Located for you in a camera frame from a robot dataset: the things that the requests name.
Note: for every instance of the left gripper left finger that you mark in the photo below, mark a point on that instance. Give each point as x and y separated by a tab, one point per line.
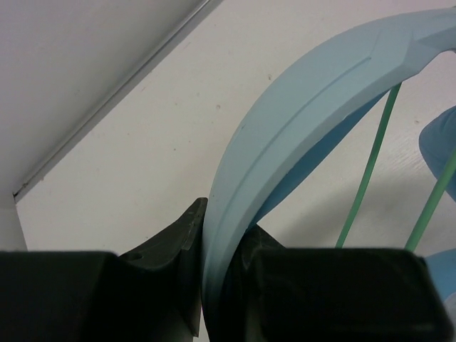
150	293

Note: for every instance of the light blue headphones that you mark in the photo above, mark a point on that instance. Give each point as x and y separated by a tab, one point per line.
299	119

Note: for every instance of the aluminium table frame rail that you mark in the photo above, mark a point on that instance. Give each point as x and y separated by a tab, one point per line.
93	115

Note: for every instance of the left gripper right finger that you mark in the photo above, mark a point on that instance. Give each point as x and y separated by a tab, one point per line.
274	293

